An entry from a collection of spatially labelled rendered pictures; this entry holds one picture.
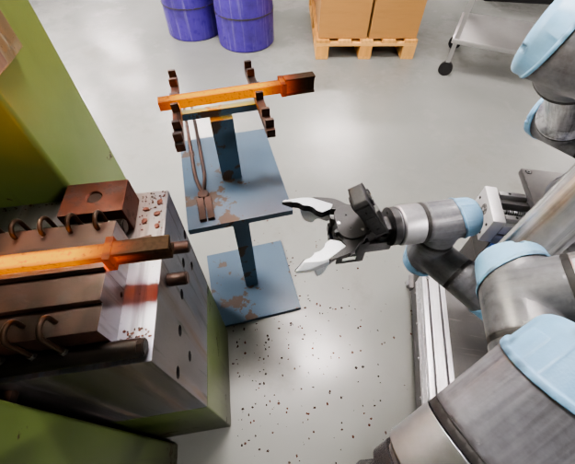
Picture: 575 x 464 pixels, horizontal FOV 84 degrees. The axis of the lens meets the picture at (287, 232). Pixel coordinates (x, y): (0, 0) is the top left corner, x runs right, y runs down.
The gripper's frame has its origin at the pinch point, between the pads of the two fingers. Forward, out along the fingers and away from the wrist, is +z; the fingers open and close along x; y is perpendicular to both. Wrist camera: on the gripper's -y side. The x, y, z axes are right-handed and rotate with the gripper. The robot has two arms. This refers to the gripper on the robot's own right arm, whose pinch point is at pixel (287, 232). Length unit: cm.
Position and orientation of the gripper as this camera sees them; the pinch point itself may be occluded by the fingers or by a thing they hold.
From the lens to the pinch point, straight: 55.5
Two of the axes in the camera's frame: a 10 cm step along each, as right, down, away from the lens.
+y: 0.0, 6.0, 8.0
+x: -1.5, -7.9, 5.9
